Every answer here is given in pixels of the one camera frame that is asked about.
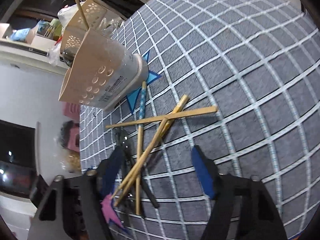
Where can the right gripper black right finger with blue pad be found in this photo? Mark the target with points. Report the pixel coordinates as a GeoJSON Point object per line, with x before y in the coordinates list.
{"type": "Point", "coordinates": [207, 173]}

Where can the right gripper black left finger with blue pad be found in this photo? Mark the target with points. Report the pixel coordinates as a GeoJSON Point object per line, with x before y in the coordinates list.
{"type": "Point", "coordinates": [107, 171]}

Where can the long wooden chopstick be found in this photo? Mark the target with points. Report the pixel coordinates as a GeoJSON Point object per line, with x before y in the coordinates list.
{"type": "Point", "coordinates": [171, 116]}

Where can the plain wooden chopstick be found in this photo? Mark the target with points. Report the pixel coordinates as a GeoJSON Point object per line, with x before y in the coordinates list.
{"type": "Point", "coordinates": [81, 10]}

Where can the black spoon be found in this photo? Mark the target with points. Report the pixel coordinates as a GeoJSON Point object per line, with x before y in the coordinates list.
{"type": "Point", "coordinates": [124, 141]}

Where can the bag of peanuts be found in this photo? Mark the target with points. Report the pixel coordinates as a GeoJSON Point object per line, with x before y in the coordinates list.
{"type": "Point", "coordinates": [70, 161]}

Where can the pink plastic stool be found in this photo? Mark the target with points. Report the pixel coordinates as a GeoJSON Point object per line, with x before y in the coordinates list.
{"type": "Point", "coordinates": [73, 138]}
{"type": "Point", "coordinates": [71, 109]}

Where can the yellow tipped wooden chopstick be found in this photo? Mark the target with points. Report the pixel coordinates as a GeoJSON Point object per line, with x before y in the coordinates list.
{"type": "Point", "coordinates": [178, 108]}

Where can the blue checked tablecloth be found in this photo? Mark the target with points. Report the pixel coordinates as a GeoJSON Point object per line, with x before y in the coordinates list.
{"type": "Point", "coordinates": [258, 62]}

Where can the blue patterned chopstick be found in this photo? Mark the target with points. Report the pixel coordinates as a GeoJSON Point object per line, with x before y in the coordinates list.
{"type": "Point", "coordinates": [140, 142]}

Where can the beige plastic utensil holder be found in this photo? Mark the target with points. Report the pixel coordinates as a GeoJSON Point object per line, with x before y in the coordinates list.
{"type": "Point", "coordinates": [103, 72]}

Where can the white lattice basket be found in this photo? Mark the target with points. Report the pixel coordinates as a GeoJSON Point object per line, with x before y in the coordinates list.
{"type": "Point", "coordinates": [75, 24]}

